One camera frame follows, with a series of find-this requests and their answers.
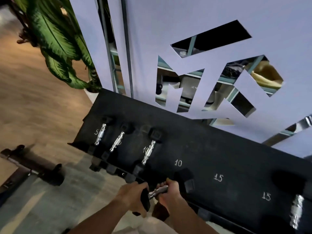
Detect person's right hand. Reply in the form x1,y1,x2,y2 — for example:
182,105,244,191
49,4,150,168
156,178,183,212

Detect person's left hand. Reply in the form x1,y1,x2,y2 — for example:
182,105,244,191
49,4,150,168
116,181,149,218

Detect medium black hex dumbbell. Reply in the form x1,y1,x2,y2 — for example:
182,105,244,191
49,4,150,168
131,128,163,177
132,168,195,216

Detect row of shelved dumbbells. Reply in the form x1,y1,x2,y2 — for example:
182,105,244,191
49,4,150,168
89,156,211,222

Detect small black hex dumbbell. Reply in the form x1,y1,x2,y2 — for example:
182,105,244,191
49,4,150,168
100,122,135,163
87,115,114,156

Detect black dumbbell rack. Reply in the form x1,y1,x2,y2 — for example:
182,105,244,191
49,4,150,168
68,89,312,234

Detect large black hex dumbbell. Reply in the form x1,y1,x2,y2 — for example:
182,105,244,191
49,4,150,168
272,169,307,234

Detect person's right forearm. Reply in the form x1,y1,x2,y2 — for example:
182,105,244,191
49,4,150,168
168,200,220,234

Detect person's left forearm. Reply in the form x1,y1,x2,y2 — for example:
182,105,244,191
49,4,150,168
67,200,130,234

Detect dark grey trousers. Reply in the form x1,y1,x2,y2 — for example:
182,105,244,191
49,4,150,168
151,202,170,222

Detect white shirt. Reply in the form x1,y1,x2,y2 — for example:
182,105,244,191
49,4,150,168
136,216,178,234

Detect grey zip case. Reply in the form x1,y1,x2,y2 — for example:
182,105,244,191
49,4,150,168
180,76,201,105

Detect white plant pot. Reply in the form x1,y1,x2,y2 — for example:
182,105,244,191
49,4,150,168
84,88,99,104

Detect black adjustable weight bench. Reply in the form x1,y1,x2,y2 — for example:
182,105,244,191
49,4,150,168
0,144,65,207

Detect black crinkled bag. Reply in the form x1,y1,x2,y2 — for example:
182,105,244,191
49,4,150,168
220,64,244,78

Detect teal metal shelving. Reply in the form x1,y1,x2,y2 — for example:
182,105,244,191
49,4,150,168
107,34,297,138

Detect yellow cushion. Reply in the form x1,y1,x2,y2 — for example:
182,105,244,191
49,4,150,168
251,60,284,90

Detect white cutout partition panel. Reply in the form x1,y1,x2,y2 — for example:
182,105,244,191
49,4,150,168
68,0,312,159

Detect green leafy plant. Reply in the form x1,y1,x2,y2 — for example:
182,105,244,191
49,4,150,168
12,0,103,93

